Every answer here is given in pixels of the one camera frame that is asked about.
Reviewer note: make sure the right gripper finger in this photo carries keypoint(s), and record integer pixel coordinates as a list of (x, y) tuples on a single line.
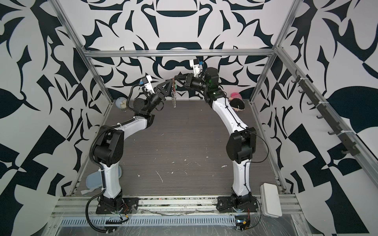
[(181, 81), (181, 77)]

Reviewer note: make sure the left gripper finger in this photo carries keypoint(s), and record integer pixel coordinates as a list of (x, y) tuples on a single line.
[(164, 94), (165, 86)]

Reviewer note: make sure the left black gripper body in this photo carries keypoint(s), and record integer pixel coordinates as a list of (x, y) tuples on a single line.
[(153, 101)]

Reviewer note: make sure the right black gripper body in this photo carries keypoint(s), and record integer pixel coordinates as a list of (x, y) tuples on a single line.
[(197, 84)]

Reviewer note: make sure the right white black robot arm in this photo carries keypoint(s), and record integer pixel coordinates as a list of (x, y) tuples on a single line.
[(242, 139)]

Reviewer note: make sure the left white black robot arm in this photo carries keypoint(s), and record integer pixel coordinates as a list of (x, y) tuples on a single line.
[(107, 148)]

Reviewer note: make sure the pink black-haired doll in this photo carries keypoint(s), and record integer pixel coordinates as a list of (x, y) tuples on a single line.
[(236, 102)]

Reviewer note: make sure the light blue pad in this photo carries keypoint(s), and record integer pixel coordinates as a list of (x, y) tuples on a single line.
[(94, 180)]

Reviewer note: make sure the white box device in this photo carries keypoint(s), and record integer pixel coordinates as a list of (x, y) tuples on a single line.
[(270, 201)]

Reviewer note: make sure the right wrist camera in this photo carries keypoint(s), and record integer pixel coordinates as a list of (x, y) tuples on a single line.
[(196, 64)]

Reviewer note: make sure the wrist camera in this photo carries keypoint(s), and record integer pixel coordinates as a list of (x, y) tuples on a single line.
[(146, 84), (196, 64)]

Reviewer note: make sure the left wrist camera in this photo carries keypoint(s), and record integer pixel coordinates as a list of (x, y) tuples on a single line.
[(146, 84)]

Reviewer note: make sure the aluminium frame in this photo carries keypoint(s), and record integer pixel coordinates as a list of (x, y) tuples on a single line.
[(366, 159)]

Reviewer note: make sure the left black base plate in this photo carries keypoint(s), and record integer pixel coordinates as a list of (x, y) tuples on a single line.
[(123, 206)]

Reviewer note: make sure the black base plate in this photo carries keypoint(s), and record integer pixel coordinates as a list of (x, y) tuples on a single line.
[(123, 206), (237, 204)]

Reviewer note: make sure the white ventilated cable duct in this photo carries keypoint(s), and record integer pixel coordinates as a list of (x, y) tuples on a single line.
[(184, 220)]

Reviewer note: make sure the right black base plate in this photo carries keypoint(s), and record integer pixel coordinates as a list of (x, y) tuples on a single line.
[(237, 204)]

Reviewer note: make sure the wall hook rail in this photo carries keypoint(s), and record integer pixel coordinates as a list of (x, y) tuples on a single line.
[(338, 127)]

